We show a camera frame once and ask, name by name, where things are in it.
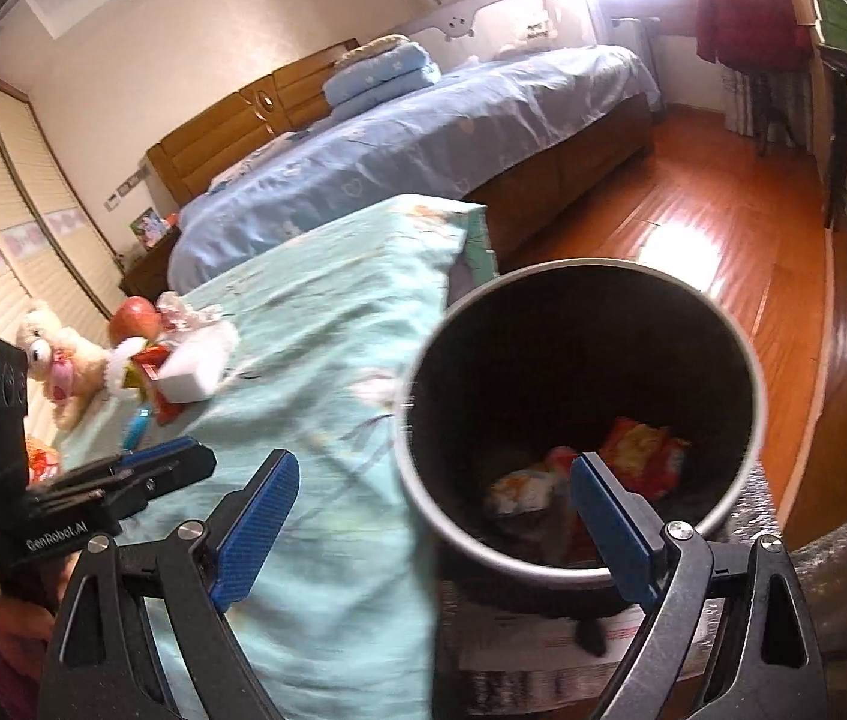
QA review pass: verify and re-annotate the white radiator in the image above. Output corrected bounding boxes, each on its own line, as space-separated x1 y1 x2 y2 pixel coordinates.
609 16 658 78

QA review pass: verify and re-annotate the red snack bag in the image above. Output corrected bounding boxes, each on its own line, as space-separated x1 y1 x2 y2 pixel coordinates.
597 418 690 500

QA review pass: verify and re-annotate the wooden headboard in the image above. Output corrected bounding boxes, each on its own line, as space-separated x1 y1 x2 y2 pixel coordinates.
147 37 359 206

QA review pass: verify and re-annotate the folded blue quilt stack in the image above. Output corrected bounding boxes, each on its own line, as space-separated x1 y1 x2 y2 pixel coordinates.
323 34 441 122

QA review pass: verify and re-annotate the dark red hanging jacket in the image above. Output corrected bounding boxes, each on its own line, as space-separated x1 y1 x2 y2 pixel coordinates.
695 0 812 71

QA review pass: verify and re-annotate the white bed guard rail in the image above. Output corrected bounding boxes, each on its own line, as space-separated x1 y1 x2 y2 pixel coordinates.
392 0 557 71

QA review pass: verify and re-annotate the bed with blue sheet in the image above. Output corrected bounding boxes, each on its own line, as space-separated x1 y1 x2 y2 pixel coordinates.
168 46 659 293

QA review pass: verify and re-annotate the dark wooden nightstand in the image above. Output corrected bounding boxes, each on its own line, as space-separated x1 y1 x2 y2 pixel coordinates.
119 226 179 302

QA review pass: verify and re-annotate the cream teddy bear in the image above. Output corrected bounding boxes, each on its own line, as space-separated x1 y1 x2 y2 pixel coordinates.
15 301 111 433

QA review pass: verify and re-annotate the teal floral tablecloth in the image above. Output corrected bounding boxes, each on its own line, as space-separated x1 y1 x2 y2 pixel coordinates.
54 193 500 720

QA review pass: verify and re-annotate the red yellow apple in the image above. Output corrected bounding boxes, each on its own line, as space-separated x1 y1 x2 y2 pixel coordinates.
108 296 161 348

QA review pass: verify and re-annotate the white red paper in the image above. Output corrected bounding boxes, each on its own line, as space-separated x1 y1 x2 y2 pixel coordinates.
155 291 223 335

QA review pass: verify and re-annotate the white foam block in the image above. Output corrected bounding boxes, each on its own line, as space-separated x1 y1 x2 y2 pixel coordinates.
158 320 240 405

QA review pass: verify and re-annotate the red foil wrapper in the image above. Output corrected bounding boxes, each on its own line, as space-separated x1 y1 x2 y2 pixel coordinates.
129 344 184 426

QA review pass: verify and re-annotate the black round trash bin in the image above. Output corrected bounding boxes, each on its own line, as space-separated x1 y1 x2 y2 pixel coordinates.
394 259 768 590

